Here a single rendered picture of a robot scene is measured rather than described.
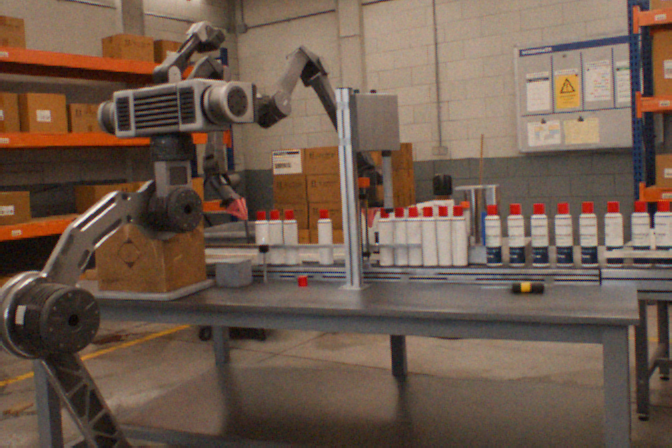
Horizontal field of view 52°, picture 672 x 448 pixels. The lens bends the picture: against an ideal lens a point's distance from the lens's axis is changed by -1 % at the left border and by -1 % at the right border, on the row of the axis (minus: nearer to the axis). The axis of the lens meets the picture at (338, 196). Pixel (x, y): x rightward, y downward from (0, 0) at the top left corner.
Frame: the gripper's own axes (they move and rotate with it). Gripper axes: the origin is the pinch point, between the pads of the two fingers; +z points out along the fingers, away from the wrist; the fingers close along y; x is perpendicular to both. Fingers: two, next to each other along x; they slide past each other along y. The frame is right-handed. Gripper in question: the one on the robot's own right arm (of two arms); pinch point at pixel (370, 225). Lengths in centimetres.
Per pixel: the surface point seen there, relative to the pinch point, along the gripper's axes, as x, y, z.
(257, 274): 12.1, 41.4, 17.1
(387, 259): 8.8, -9.2, 10.9
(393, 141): 12.8, -14.4, -29.9
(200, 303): 53, 39, 19
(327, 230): 7.7, 13.8, 0.9
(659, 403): -123, -99, 100
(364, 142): 22.6, -7.7, -29.9
